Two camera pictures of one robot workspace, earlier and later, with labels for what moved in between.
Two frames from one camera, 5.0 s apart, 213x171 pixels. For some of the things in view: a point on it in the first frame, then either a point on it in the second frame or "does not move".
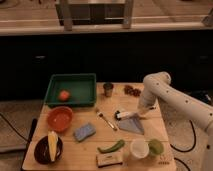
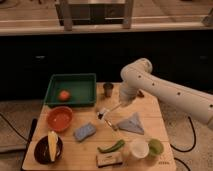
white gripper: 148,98 to 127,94
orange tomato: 64,95 does not move
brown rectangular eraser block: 109,159 does not move
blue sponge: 82,132 does not move
